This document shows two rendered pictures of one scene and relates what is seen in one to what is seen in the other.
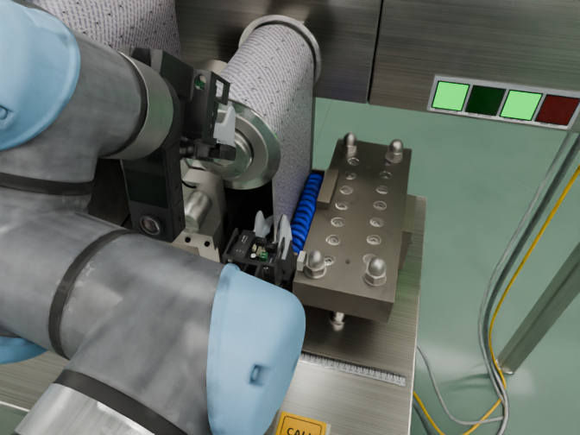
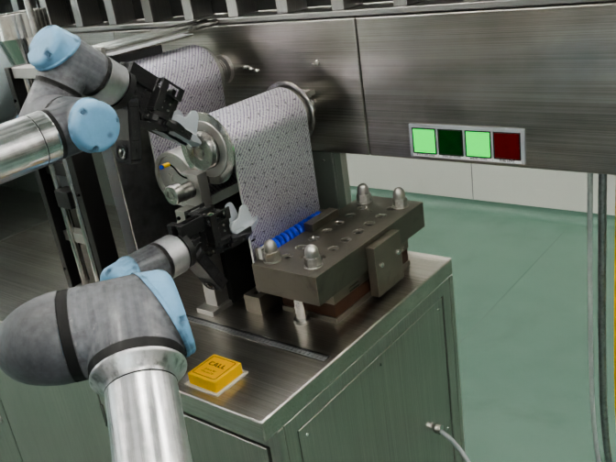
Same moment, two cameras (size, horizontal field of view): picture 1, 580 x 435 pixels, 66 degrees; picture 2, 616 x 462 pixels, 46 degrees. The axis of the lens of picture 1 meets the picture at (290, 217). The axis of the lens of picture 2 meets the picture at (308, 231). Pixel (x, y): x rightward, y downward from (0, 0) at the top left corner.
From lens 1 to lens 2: 0.98 m
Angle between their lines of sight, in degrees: 32
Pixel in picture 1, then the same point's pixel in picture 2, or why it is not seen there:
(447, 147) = not seen: outside the picture
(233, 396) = (73, 115)
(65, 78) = (71, 49)
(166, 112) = (123, 82)
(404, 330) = (351, 333)
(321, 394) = (254, 357)
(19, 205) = (49, 89)
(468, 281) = not seen: outside the picture
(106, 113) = (87, 68)
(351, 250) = not seen: hidden behind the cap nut
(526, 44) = (463, 91)
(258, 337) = (86, 103)
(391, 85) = (381, 136)
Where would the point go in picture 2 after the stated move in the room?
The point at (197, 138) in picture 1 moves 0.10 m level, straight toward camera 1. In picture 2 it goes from (155, 113) to (135, 127)
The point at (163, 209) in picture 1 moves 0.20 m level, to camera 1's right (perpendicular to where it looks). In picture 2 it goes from (126, 141) to (227, 138)
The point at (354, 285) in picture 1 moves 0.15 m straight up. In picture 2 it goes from (294, 268) to (282, 194)
